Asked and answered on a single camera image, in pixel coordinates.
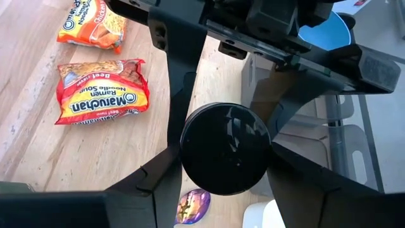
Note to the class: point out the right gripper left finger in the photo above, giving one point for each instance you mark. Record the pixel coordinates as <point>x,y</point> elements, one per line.
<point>152,202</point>

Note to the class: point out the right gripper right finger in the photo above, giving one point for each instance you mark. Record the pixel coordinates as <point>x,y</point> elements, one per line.
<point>316,202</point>

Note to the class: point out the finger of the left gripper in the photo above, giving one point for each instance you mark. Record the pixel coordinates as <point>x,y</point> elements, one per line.
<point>183,63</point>
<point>310,90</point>

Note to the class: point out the red beef ramen packet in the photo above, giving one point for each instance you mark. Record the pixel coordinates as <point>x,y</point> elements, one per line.
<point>101,95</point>

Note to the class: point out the orange chicken ramen packet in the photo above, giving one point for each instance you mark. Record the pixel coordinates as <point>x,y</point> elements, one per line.
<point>91,25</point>

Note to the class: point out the blue bowl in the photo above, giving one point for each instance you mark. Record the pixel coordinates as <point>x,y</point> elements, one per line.
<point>329,35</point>

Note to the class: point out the white plastic bin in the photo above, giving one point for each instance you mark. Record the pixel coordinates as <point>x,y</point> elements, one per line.
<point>259,217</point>

